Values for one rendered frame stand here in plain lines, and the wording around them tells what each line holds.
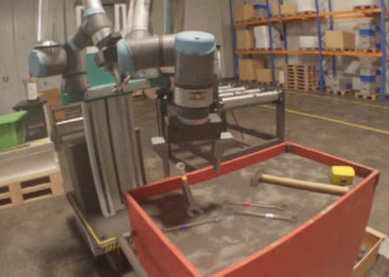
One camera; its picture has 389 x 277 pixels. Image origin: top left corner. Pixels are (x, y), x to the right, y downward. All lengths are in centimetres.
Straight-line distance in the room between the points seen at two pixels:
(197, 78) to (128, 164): 137
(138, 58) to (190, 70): 17
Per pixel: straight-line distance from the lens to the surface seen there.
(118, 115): 184
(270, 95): 308
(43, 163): 331
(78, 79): 149
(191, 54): 58
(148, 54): 70
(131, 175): 193
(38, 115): 650
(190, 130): 66
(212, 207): 79
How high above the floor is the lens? 131
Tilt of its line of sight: 16 degrees down
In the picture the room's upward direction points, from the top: 4 degrees counter-clockwise
